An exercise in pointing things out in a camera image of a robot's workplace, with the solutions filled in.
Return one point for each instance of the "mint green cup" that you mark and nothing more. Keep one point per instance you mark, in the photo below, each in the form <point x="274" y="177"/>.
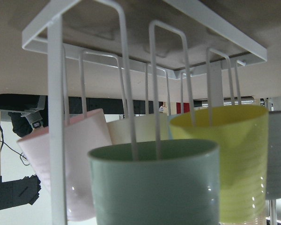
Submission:
<point x="181" y="188"/>

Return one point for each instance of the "cream cup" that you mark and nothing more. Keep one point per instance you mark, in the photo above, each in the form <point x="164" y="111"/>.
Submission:
<point x="144" y="126"/>

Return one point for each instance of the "pink cup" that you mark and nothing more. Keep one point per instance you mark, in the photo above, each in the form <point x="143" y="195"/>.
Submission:
<point x="82" y="135"/>

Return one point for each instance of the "yellow cup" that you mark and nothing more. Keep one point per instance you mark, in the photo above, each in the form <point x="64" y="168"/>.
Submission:
<point x="242" y="134"/>

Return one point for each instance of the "grey cup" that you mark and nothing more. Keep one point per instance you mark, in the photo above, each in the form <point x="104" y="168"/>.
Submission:
<point x="273" y="181"/>

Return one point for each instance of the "person in black jacket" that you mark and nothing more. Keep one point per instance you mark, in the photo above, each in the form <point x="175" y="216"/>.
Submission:
<point x="21" y="126"/>

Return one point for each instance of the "white wire cup rack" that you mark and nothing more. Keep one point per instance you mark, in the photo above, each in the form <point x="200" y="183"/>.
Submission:
<point x="50" y="18"/>

